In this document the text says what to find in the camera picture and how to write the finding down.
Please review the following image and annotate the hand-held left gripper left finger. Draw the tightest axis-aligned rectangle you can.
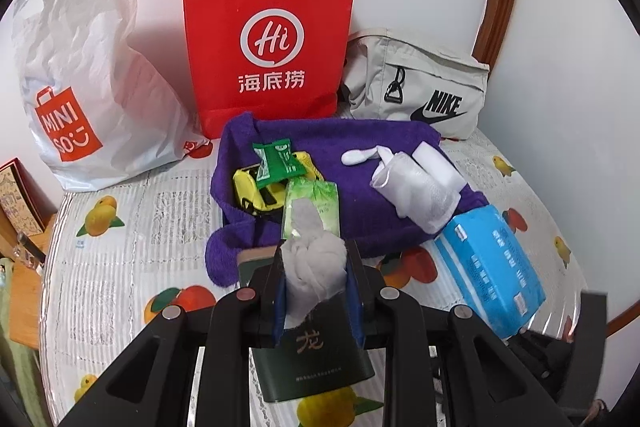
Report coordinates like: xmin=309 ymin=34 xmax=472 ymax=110
xmin=59 ymin=242 xmax=288 ymax=427

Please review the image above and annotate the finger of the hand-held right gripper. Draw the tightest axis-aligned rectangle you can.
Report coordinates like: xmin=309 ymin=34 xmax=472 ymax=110
xmin=575 ymin=290 xmax=610 ymax=408

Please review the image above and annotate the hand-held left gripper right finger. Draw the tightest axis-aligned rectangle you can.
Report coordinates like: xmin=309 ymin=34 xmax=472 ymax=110
xmin=345 ymin=241 xmax=573 ymax=427

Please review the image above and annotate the white tissue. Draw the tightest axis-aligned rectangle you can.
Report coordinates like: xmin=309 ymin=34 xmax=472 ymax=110
xmin=277 ymin=199 xmax=349 ymax=323

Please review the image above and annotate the green wet wipes pack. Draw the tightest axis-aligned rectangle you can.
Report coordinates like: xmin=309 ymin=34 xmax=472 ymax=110
xmin=281 ymin=178 xmax=341 ymax=240

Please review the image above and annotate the small green packet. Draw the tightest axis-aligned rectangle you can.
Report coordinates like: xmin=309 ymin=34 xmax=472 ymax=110
xmin=251 ymin=141 xmax=306 ymax=185

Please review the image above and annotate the white sponge block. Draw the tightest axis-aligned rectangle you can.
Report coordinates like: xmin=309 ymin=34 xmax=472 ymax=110
xmin=412 ymin=139 xmax=467 ymax=198

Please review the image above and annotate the purple towel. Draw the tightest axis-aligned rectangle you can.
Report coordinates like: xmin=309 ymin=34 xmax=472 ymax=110
xmin=205 ymin=113 xmax=488 ymax=287

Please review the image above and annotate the dark green tea tin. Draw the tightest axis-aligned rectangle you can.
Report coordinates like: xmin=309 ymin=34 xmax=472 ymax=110
xmin=236 ymin=247 xmax=376 ymax=404

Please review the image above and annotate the blue tissue pack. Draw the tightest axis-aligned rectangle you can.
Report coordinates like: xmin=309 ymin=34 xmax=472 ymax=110
xmin=432 ymin=204 xmax=547 ymax=340

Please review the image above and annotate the fruit printed tablecloth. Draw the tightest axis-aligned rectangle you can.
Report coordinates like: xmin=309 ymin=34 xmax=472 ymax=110
xmin=39 ymin=127 xmax=591 ymax=427

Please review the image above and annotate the grey waist bag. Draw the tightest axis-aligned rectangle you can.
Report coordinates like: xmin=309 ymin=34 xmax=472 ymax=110
xmin=340 ymin=28 xmax=491 ymax=142

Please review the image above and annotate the light green blanket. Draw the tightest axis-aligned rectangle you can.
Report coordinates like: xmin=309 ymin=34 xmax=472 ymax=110
xmin=0 ymin=257 xmax=53 ymax=427

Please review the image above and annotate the brown patterned box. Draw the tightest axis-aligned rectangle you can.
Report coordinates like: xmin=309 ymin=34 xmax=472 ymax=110
xmin=0 ymin=157 xmax=58 ymax=238

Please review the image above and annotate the red paper bag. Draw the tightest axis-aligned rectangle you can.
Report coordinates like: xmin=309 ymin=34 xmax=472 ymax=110
xmin=182 ymin=0 xmax=358 ymax=140

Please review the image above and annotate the white plastic shopping bag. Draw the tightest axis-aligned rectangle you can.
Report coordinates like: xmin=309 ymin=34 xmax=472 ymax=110
xmin=11 ymin=0 xmax=213 ymax=194

